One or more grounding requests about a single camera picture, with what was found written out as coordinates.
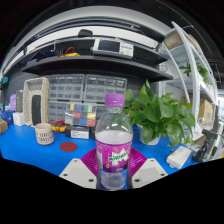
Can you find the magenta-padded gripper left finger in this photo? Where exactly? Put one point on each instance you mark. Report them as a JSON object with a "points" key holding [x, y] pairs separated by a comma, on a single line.
{"points": [[77, 171]]}

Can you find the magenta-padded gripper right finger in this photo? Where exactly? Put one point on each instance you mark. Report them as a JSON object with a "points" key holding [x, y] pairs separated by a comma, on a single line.
{"points": [[149, 171]]}

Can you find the purple-capped clear drink bottle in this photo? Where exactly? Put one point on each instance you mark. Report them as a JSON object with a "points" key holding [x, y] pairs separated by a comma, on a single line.
{"points": [[113, 143]]}

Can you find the flat round red coaster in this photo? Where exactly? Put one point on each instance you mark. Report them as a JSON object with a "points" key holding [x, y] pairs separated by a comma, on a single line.
{"points": [[68, 146]]}

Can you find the small white plastic box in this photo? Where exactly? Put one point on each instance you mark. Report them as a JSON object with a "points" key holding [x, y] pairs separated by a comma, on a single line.
{"points": [[179, 157]]}

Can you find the black box with white label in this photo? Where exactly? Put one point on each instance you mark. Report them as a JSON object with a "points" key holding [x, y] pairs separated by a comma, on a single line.
{"points": [[77, 132]]}

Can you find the yellow multimeter with red leads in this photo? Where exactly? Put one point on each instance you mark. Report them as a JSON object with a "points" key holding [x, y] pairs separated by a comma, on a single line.
{"points": [[59, 126]]}

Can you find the beige patterned cup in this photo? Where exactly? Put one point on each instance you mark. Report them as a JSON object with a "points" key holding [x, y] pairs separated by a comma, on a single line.
{"points": [[44, 134]]}

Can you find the clear box with coloured parts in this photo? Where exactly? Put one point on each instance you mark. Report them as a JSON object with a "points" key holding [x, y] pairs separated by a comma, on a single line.
{"points": [[80, 115]]}

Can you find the green plant in white pot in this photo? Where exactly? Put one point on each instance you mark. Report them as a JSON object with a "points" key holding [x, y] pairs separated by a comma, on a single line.
{"points": [[156, 113]]}

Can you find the black stand device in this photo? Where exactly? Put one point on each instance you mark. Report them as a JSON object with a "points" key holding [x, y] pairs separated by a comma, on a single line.
{"points": [[206, 146]]}

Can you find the black oblong speaker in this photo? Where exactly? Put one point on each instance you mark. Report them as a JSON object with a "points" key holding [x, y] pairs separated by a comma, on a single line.
{"points": [[36, 110]]}

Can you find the white cardboard box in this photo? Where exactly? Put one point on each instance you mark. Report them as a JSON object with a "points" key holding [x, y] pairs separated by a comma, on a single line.
{"points": [[18, 118]]}

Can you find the beige perforated plastic basket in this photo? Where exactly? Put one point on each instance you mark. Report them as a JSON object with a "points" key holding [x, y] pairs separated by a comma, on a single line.
{"points": [[28, 100]]}

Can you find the brown cardboard box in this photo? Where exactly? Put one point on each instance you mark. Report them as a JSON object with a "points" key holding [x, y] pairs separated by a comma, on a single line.
{"points": [[2, 126]]}

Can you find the blue box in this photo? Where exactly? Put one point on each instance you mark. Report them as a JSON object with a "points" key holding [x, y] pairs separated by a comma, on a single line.
{"points": [[6, 117]]}

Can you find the dark grey flat box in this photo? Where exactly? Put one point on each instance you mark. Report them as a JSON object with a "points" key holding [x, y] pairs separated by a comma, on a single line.
{"points": [[19, 101]]}

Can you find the white metal shelf unit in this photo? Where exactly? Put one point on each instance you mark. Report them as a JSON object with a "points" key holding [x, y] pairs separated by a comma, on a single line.
{"points": [[195, 90]]}

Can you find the pale purple container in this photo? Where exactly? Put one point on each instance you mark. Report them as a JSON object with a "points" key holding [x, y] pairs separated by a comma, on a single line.
{"points": [[12, 102]]}

